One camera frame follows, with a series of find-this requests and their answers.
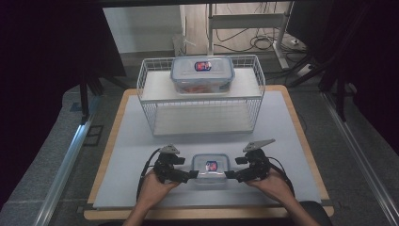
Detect white metal stand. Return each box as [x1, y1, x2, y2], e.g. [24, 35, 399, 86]
[206, 2, 292, 71]

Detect person's right hand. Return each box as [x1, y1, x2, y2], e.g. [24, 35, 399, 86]
[245, 168, 296, 206]

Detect white panel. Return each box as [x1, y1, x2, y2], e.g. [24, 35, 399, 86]
[103, 5, 186, 55]

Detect black stand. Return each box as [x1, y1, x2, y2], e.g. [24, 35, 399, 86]
[287, 51, 351, 122]
[77, 71, 127, 126]

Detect large clear plastic food container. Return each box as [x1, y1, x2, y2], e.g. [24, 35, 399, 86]
[169, 56, 236, 95]

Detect white wire shelf rack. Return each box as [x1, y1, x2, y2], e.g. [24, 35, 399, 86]
[136, 55, 266, 137]

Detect white power strip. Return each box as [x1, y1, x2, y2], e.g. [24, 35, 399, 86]
[295, 63, 313, 78]

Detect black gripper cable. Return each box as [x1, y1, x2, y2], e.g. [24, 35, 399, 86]
[266, 155, 296, 197]
[136, 147, 162, 202]

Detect black curtain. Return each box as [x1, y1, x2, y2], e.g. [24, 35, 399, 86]
[286, 0, 399, 153]
[0, 0, 127, 210]

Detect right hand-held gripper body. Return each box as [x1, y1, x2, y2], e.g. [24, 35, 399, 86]
[235, 138, 277, 184]

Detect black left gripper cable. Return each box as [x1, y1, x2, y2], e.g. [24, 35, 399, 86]
[136, 147, 162, 202]

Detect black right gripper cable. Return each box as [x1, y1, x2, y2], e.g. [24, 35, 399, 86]
[266, 155, 296, 197]

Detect black floor cables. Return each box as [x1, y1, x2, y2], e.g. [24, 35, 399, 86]
[215, 27, 308, 55]

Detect aluminium rail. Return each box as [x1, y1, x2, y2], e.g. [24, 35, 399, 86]
[32, 121, 94, 226]
[322, 91, 399, 226]

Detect pale grey table mat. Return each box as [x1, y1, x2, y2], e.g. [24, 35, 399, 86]
[92, 90, 323, 210]

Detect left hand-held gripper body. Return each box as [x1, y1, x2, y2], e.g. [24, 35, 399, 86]
[152, 143, 191, 186]

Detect person's left hand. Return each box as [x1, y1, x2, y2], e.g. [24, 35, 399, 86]
[136, 169, 182, 211]

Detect small clear plastic food container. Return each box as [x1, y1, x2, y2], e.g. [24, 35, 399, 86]
[191, 153, 231, 185]

